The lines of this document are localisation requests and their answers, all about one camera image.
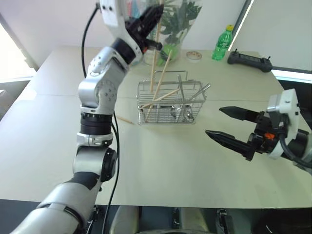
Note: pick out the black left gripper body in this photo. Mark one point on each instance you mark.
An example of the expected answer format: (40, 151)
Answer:
(136, 31)

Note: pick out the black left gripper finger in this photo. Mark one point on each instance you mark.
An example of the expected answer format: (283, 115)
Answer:
(152, 26)
(151, 12)

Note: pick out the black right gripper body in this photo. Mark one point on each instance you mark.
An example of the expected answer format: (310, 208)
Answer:
(264, 136)

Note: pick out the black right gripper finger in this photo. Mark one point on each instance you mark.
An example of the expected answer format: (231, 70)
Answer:
(231, 142)
(241, 113)

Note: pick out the wooden chopstick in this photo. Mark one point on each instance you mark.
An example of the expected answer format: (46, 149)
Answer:
(161, 78)
(163, 97)
(124, 120)
(154, 58)

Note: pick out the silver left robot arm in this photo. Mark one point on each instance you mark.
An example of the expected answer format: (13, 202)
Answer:
(97, 90)

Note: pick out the metal spoon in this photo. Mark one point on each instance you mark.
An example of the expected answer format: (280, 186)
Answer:
(181, 85)
(201, 91)

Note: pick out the green plant in clear vase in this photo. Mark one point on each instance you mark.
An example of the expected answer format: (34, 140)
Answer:
(178, 22)

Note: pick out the white tape roll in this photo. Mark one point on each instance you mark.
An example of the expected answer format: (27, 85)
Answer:
(194, 56)

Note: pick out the black remote controller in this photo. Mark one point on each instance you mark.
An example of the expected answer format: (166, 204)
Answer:
(251, 60)

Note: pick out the green plastic bottle yellow cap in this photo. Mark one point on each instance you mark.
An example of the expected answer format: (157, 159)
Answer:
(221, 45)

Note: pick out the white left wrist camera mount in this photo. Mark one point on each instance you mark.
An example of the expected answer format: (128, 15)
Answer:
(114, 14)

